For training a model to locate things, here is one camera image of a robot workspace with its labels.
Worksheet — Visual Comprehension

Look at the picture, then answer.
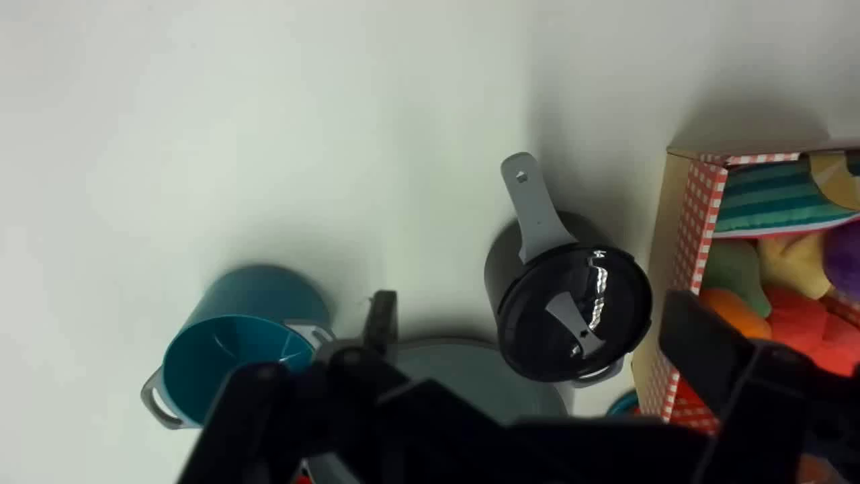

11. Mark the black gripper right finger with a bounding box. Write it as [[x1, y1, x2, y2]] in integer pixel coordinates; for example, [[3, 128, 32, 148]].
[[658, 289, 860, 484]]

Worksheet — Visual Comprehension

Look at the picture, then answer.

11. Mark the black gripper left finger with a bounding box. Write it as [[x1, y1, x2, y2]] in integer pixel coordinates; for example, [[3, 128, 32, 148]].
[[177, 343, 407, 484]]

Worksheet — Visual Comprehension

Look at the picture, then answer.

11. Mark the smoked glass pot lid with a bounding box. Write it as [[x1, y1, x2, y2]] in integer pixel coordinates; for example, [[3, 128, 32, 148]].
[[495, 242, 657, 385]]

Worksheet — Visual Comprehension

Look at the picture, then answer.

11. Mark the red plush toy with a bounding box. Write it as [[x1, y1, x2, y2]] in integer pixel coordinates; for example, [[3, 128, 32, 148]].
[[764, 284, 860, 378]]

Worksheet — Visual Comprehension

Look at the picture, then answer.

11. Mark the green plush toy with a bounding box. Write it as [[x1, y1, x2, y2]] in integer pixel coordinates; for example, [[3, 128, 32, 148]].
[[702, 240, 775, 318]]

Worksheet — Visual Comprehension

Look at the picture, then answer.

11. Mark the yellow plush toy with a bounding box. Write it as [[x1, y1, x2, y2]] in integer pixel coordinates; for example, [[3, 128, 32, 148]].
[[757, 227, 838, 303]]

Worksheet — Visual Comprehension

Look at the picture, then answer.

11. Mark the purple plush toy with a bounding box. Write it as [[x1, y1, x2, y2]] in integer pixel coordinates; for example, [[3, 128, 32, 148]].
[[819, 218, 860, 303]]

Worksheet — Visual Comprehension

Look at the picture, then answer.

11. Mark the striped watermelon plush toy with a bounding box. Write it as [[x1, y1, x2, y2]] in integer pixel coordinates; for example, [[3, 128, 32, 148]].
[[712, 158, 860, 240]]

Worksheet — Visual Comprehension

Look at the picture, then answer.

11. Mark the teal mug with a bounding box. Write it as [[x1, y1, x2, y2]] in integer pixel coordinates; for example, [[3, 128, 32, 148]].
[[139, 262, 338, 430]]

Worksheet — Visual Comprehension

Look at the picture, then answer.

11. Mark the red checkered basket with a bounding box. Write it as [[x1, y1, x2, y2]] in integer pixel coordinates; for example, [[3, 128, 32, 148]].
[[630, 143, 860, 437]]

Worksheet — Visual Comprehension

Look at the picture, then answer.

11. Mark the small black pot grey handle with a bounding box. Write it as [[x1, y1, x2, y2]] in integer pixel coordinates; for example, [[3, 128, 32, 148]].
[[480, 149, 657, 387]]

